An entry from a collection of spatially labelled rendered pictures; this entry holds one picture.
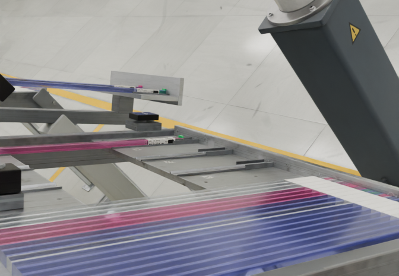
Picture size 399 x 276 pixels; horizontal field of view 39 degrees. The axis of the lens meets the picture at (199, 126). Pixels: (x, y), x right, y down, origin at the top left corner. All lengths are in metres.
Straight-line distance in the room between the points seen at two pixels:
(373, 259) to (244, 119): 1.88
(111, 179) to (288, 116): 1.04
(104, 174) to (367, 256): 0.93
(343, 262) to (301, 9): 0.87
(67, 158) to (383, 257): 0.68
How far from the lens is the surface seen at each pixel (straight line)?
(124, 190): 1.43
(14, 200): 0.67
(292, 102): 2.32
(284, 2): 1.33
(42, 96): 1.84
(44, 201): 0.70
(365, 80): 1.43
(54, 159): 1.09
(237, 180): 0.84
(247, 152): 1.00
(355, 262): 0.55
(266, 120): 2.32
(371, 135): 1.53
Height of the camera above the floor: 1.32
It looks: 31 degrees down
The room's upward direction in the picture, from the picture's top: 39 degrees counter-clockwise
